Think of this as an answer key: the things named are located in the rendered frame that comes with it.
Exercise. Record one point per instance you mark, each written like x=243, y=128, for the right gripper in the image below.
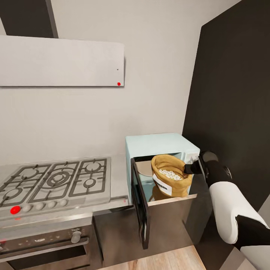
x=191, y=169

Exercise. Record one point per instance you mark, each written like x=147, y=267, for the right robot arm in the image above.
x=237, y=221

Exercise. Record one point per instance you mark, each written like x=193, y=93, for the oven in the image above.
x=68, y=245

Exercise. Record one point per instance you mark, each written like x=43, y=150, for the popcorn bag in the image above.
x=169, y=186

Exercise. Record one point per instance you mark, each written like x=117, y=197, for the microwave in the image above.
x=140, y=149

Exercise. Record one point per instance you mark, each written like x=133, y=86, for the burner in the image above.
x=47, y=187

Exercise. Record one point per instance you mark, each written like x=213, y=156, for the fridge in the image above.
x=228, y=112

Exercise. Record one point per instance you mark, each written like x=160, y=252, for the range hood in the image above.
x=31, y=54

